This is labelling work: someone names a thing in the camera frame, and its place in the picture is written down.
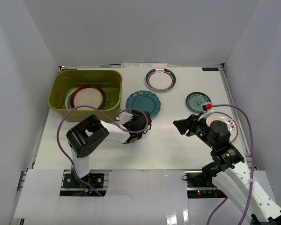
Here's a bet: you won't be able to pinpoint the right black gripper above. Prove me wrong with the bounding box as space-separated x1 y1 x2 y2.
173 112 216 150

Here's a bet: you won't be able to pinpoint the teal scalloped plate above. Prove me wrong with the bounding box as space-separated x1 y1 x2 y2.
126 90 161 118

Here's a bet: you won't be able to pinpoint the beige plate with red rim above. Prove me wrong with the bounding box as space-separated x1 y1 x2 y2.
72 84 106 109

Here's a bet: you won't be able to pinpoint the grey deer pattern plate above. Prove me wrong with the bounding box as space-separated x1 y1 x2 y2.
70 88 77 109

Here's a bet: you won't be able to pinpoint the red and teal floral plate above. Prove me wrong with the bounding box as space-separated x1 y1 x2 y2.
65 90 74 109

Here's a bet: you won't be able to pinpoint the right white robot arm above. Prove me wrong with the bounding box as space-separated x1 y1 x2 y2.
173 114 281 225

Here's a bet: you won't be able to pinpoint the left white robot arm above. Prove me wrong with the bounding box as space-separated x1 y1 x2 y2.
66 110 152 188

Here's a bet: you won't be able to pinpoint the green plastic bin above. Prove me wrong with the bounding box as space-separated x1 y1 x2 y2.
48 70 123 120

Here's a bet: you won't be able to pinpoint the small green blue patterned plate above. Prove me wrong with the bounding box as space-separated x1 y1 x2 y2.
185 92 211 113

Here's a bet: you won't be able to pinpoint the white plate with teal rim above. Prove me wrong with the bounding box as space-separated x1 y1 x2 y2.
145 68 177 92

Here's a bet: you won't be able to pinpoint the white plate with orange pattern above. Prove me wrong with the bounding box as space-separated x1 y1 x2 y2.
206 112 238 142

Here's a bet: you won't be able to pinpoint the papers at back edge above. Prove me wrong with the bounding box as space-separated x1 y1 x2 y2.
121 63 167 69

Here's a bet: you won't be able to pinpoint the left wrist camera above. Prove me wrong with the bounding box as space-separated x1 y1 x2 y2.
115 112 133 125

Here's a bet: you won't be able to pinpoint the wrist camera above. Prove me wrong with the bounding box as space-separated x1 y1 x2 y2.
115 112 133 125
199 102 214 120

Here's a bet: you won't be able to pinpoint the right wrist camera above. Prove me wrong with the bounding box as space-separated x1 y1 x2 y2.
199 102 214 120

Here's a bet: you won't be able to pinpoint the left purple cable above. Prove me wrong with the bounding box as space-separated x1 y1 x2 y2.
56 105 150 197

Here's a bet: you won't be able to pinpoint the purple cable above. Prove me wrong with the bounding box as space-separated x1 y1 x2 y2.
56 105 150 197
206 104 255 225

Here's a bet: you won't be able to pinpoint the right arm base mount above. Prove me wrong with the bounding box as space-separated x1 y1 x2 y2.
182 172 226 199

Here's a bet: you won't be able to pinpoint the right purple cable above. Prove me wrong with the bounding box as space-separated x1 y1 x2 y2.
206 104 255 225

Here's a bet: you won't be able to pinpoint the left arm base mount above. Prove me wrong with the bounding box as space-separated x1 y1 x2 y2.
60 172 106 197

